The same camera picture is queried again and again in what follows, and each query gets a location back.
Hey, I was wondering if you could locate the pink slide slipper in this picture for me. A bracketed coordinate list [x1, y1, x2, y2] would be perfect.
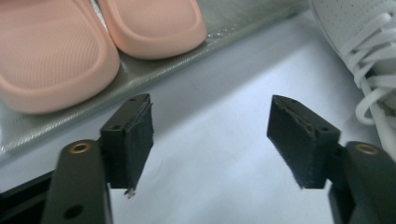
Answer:
[97, 0, 208, 61]
[0, 0, 121, 115]

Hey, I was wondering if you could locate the white lace-up sneaker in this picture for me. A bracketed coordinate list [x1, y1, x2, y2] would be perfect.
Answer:
[307, 0, 396, 162]

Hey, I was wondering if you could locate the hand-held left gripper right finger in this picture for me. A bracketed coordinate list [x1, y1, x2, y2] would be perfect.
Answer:
[266, 94, 342, 189]

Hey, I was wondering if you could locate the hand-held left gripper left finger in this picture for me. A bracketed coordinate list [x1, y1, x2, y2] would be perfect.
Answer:
[100, 92, 155, 199]

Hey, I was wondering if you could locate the metal two-tier shoe rack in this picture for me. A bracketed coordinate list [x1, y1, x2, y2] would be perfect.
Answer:
[0, 0, 312, 157]

